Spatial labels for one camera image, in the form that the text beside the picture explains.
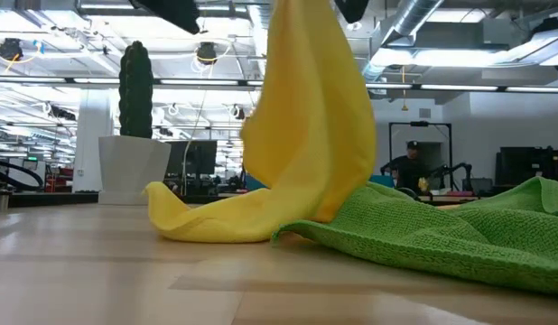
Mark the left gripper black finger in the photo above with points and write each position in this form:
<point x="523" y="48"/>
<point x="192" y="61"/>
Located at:
<point x="179" y="13"/>

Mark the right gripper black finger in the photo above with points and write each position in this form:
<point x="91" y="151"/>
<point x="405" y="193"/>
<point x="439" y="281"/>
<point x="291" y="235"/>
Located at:
<point x="352" y="10"/>

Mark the yellow microfiber towel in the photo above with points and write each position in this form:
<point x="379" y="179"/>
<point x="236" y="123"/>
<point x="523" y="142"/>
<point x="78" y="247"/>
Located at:
<point x="306" y="135"/>

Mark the black background robot arm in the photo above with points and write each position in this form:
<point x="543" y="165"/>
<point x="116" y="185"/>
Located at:
<point x="467" y="171"/>

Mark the green microfiber towel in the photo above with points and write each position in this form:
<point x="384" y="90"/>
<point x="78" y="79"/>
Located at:
<point x="441" y="234"/>

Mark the black round ceiling fixture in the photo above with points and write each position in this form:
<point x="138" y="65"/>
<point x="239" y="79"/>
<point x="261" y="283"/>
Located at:
<point x="207" y="52"/>
<point x="10" y="49"/>

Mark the long ceiling light strip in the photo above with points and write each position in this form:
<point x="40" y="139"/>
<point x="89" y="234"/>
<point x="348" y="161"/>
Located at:
<point x="459" y="87"/>
<point x="198" y="81"/>

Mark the green cactus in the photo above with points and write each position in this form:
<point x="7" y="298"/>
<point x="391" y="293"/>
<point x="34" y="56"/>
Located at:
<point x="135" y="90"/>

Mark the black background monitor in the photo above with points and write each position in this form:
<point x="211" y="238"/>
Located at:
<point x="198" y="158"/>

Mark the white pillar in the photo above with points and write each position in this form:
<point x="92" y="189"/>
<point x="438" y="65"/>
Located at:
<point x="91" y="144"/>

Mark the white hexagonal plant pot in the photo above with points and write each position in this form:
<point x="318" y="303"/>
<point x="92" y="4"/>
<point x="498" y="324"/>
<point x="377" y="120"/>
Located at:
<point x="132" y="167"/>

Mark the person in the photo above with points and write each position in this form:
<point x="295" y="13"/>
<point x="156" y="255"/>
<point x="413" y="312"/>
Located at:
<point x="407" y="169"/>

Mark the teal plastic bin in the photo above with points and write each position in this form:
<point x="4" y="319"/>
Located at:
<point x="383" y="180"/>

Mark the black background cabinet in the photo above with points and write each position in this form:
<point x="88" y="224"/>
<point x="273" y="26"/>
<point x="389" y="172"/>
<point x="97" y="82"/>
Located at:
<point x="529" y="164"/>

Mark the black background rig frame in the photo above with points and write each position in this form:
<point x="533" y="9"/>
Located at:
<point x="419" y="123"/>

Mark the black aluminium table frame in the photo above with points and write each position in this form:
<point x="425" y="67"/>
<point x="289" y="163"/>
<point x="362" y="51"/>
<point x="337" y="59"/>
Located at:
<point x="44" y="200"/>

